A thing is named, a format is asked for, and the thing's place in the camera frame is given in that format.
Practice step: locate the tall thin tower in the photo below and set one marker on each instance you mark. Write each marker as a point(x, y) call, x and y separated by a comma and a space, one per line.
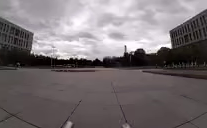
point(125, 50)

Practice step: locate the row of dark trees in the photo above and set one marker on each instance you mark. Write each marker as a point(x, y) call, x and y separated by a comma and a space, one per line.
point(141, 58)

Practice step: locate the grey paved plaza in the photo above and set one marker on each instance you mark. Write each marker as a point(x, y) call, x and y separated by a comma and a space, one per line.
point(91, 96)

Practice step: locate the long grey office building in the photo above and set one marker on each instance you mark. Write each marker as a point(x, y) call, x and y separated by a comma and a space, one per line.
point(11, 35)

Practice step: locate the low raised grass bed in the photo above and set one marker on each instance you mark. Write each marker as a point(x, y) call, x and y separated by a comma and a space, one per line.
point(187, 73)
point(2, 68)

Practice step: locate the grey building with window rows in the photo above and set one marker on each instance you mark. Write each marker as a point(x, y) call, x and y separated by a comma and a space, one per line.
point(194, 31)

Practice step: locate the robot's own part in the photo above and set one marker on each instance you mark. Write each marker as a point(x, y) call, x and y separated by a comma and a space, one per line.
point(126, 126)
point(67, 124)

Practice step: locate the lamp pole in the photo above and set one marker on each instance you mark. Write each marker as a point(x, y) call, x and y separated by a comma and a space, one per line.
point(52, 56)

